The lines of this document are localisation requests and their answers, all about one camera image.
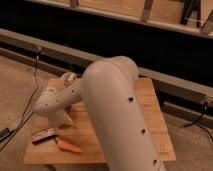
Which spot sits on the black box on floor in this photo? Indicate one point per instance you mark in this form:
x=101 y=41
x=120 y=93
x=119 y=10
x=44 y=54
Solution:
x=4 y=134

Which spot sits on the wooden table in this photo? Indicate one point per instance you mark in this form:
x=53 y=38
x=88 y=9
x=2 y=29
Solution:
x=83 y=136

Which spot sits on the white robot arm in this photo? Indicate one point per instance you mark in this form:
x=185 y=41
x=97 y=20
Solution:
x=107 y=89

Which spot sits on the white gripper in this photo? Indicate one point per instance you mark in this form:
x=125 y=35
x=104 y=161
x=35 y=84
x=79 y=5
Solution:
x=60 y=118

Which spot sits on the metal rail beam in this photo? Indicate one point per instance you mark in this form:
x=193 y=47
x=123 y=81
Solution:
x=168 y=84

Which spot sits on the orange carrot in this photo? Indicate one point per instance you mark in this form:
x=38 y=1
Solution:
x=63 y=145

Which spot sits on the white cup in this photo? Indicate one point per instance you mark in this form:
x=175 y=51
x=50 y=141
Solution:
x=68 y=77

